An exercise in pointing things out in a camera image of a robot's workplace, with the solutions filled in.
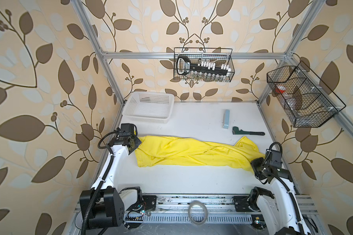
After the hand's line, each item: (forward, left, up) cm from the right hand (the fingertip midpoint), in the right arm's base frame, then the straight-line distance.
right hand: (253, 165), depth 82 cm
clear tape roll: (-16, +34, -7) cm, 38 cm away
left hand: (+13, +67, +8) cm, 69 cm away
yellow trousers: (+9, +57, +3) cm, 58 cm away
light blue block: (+37, +6, -2) cm, 37 cm away
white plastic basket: (+52, +65, -3) cm, 83 cm away
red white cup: (+32, -16, +29) cm, 46 cm away
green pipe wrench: (+25, +2, -2) cm, 25 cm away
